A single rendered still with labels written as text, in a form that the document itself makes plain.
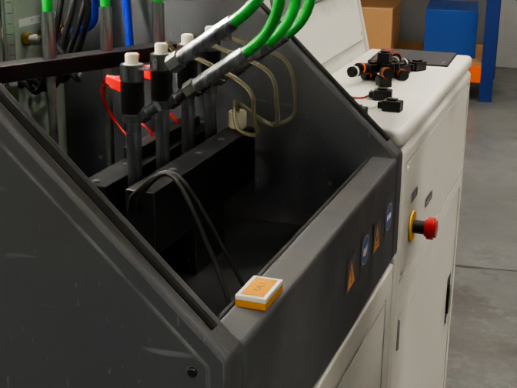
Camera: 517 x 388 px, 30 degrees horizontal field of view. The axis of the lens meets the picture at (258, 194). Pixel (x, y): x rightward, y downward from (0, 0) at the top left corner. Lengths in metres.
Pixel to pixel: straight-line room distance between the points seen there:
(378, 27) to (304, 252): 5.51
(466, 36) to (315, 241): 5.47
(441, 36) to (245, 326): 5.70
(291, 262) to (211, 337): 0.22
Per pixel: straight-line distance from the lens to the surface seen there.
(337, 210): 1.16
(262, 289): 0.90
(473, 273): 3.54
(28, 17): 1.46
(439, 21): 6.48
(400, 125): 1.45
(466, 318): 3.18
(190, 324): 0.80
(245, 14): 1.07
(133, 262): 0.80
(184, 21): 1.45
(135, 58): 1.14
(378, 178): 1.29
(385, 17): 6.49
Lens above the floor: 1.32
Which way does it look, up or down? 18 degrees down
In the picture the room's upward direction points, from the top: 1 degrees clockwise
